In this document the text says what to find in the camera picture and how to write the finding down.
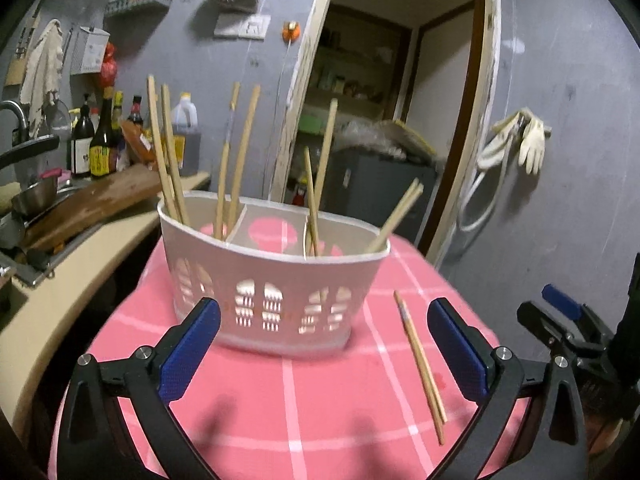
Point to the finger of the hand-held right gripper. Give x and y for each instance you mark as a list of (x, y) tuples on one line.
[(562, 300), (540, 322)]

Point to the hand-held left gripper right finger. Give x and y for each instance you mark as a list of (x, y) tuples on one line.
[(460, 350)]

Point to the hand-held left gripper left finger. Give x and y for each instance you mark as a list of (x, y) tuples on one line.
[(187, 350)]

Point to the white perforated utensil basket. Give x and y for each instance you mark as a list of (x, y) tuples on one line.
[(280, 272)]

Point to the beige kitchen counter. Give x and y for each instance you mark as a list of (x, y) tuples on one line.
[(65, 285)]

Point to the pink checked tablecloth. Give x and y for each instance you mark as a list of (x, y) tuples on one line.
[(325, 410)]

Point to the cream rubber glove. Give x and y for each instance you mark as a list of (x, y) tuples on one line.
[(532, 147)]

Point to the wooden cutting board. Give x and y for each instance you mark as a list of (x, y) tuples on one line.
[(95, 205)]

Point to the dark grey cabinet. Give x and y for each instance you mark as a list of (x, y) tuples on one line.
[(365, 195)]

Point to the steel sink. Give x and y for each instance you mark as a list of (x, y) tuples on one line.
[(15, 270)]

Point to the red and white bottle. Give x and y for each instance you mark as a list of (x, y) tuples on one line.
[(298, 192)]

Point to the large soy sauce jug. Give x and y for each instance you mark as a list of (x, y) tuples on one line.
[(190, 150)]

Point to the dark bottle yellow label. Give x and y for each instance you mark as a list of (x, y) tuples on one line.
[(102, 157)]

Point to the brown food packet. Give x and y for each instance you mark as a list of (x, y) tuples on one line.
[(140, 145)]

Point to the yellow edged board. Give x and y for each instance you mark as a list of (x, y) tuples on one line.
[(415, 137)]

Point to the steel bowl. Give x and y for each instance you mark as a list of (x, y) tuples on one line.
[(32, 197)]

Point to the pink plastic container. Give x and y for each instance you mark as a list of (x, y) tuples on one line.
[(50, 175)]

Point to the dark bottle white label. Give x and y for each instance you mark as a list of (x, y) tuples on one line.
[(80, 152)]

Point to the crumpled clear plastic bag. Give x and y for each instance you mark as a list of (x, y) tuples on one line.
[(360, 132)]

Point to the dark bottle red cap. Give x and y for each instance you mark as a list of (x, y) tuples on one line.
[(135, 115)]

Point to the yellow capped bottle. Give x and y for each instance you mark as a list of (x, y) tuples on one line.
[(118, 110)]

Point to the metal strainer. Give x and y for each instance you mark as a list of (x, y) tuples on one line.
[(60, 122)]

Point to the pantry shelf unit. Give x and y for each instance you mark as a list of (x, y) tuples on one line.
[(345, 100)]

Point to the red plastic bag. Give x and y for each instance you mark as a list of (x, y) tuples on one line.
[(107, 67)]

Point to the white hanging towel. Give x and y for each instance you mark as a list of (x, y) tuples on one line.
[(40, 70)]

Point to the wooden door frame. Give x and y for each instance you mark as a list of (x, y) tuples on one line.
[(305, 70)]

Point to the white wall box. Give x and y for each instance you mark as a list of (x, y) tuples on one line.
[(90, 52)]

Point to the grey wall socket plate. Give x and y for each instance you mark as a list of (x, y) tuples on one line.
[(242, 27)]

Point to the orange wall hook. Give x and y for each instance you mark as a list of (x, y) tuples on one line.
[(291, 32)]

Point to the white wall rack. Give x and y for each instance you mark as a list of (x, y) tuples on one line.
[(140, 0)]

